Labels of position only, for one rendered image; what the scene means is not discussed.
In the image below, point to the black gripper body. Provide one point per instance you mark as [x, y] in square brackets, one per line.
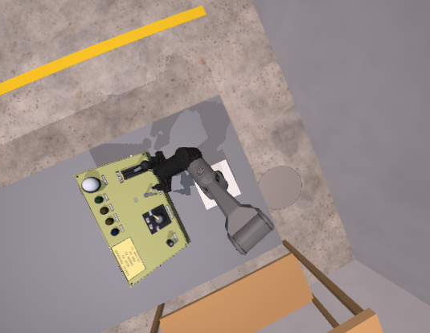
[161, 173]

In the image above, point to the yellow-green control panel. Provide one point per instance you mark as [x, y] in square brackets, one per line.
[139, 224]

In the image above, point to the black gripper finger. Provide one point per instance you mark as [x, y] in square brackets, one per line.
[152, 164]
[159, 187]

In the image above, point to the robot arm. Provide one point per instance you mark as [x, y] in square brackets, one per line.
[245, 227]

